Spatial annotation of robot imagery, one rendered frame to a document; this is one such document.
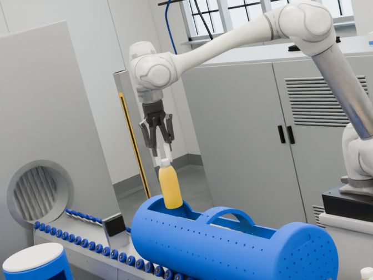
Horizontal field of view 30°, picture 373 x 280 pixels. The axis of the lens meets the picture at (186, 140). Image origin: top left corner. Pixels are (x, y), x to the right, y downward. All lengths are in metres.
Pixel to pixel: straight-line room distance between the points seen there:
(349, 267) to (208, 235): 0.75
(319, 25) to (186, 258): 0.94
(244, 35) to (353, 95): 0.44
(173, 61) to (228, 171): 2.97
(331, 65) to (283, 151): 2.22
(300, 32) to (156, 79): 0.51
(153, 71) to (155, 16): 5.59
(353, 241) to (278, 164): 1.93
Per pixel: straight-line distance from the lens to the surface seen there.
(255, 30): 2.53
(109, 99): 7.53
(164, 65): 2.24
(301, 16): 2.38
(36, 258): 3.21
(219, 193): 5.42
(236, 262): 2.29
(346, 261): 2.95
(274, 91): 4.52
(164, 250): 2.65
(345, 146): 2.80
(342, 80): 2.49
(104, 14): 7.56
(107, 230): 3.29
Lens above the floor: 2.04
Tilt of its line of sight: 12 degrees down
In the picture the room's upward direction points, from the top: 14 degrees counter-clockwise
